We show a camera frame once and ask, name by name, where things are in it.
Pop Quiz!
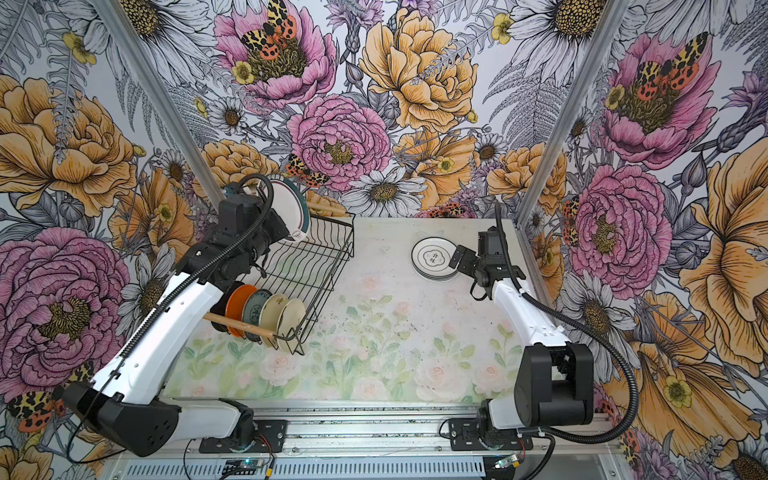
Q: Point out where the white plate red green band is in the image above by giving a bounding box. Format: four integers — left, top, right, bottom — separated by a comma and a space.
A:
269, 175, 311, 243

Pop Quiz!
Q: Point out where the black wire dish rack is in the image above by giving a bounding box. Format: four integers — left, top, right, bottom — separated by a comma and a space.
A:
226, 213, 355, 355

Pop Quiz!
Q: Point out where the beige plate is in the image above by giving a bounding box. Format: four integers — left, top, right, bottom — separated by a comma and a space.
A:
277, 299, 306, 354

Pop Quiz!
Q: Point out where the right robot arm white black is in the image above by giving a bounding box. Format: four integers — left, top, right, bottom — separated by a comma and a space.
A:
449, 227, 594, 432

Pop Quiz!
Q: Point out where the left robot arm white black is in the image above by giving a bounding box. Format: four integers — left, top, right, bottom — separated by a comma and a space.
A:
54, 187, 289, 457

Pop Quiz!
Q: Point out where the orange plate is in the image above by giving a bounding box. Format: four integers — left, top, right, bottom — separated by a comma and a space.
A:
224, 285, 257, 321

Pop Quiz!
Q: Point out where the teal patterned plate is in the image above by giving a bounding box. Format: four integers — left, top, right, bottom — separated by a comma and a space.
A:
241, 289, 273, 326

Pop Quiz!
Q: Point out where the black plate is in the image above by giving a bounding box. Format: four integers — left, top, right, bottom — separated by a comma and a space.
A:
210, 281, 244, 334

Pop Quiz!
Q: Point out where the cream plate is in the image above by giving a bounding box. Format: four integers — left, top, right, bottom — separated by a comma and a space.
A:
259, 294, 290, 334

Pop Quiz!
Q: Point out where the green circuit board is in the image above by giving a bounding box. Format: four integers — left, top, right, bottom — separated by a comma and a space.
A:
222, 458, 267, 477

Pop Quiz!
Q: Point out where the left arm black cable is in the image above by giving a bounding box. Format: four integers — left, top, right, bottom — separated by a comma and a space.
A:
64, 173, 276, 466

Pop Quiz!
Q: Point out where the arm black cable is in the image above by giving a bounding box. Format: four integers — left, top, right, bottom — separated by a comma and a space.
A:
64, 173, 276, 466
493, 202, 641, 480

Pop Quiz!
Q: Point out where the near wooden rack handle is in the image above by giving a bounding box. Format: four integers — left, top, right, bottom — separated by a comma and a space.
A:
203, 312, 275, 340

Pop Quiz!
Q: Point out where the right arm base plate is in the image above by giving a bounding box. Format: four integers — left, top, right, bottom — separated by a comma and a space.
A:
447, 418, 533, 451

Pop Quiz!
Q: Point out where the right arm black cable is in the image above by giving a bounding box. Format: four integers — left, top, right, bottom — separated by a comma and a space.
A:
493, 202, 641, 480

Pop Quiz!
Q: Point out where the aluminium rail frame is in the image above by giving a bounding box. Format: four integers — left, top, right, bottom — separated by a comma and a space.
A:
99, 400, 632, 479

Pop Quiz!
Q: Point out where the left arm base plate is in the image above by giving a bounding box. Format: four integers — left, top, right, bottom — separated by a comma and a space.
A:
198, 420, 288, 454

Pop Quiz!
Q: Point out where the white vented cable duct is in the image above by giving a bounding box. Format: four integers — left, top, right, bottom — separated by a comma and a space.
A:
114, 456, 486, 479

